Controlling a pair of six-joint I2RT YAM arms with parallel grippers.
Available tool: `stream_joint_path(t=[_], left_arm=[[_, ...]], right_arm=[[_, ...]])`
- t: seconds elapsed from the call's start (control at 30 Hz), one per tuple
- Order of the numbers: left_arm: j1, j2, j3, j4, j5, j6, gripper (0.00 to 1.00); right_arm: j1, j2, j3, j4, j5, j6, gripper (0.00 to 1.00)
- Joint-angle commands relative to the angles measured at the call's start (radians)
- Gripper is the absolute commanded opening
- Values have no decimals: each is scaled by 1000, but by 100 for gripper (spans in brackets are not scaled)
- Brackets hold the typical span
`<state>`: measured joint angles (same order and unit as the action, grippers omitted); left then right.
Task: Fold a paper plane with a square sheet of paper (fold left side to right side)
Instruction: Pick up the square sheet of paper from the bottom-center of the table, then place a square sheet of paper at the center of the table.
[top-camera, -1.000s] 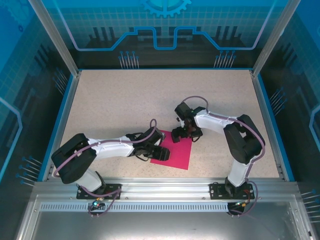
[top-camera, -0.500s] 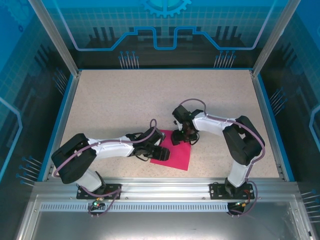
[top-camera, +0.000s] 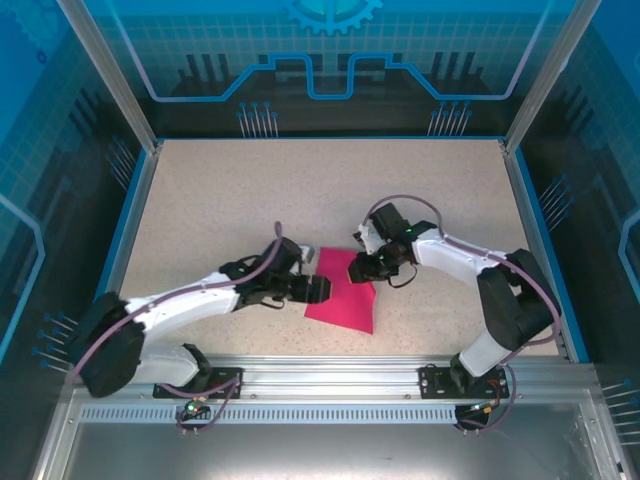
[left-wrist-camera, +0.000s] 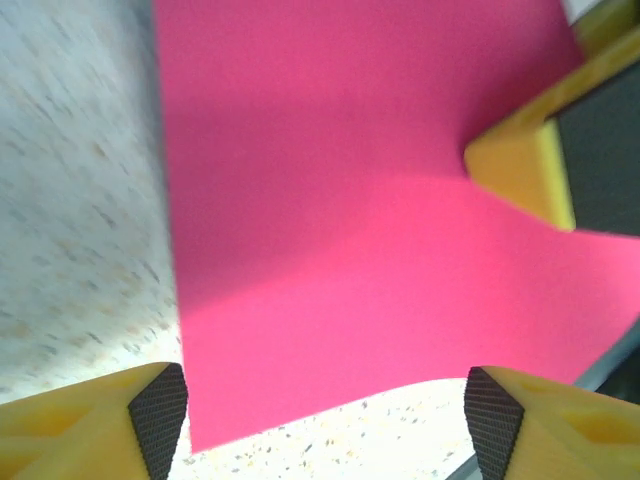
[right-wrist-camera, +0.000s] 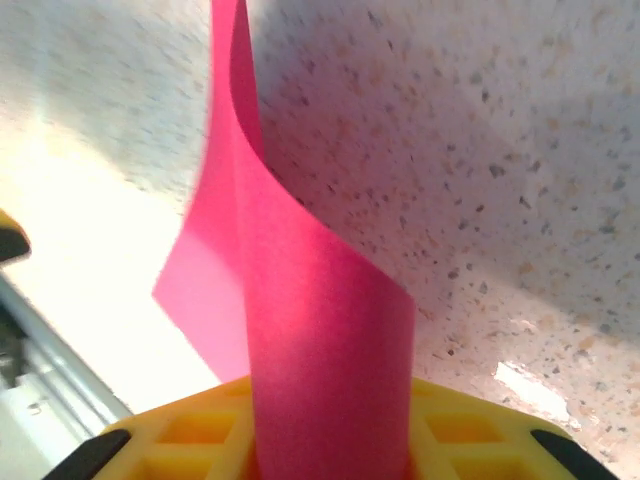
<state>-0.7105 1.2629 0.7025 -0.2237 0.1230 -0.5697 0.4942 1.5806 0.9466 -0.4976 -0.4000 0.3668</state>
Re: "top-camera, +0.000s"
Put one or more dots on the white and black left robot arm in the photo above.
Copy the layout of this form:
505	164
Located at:
175	300

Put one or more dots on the aluminium corner post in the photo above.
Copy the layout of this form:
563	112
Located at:
114	75
548	75

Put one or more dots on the long aluminium frame rail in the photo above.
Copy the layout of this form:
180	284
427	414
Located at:
330	375

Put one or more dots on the grey metal shelf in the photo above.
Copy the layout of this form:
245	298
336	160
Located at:
320	450

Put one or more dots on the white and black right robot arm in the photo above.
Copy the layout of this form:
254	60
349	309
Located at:
450	255

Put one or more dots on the small connector with orange plug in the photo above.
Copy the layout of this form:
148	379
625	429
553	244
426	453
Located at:
484	408

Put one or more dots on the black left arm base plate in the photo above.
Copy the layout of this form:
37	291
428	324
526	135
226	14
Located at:
225	377

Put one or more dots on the pink square paper sheet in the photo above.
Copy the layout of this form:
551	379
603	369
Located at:
345	310

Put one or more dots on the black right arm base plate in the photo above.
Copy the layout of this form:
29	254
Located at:
432	382

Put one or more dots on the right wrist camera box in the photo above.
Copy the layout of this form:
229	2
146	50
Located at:
366	239

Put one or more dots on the aluminium side rail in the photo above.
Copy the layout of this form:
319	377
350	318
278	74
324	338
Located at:
140	200
520	190

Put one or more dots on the small connector with green light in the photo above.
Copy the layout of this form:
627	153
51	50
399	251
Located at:
194	409

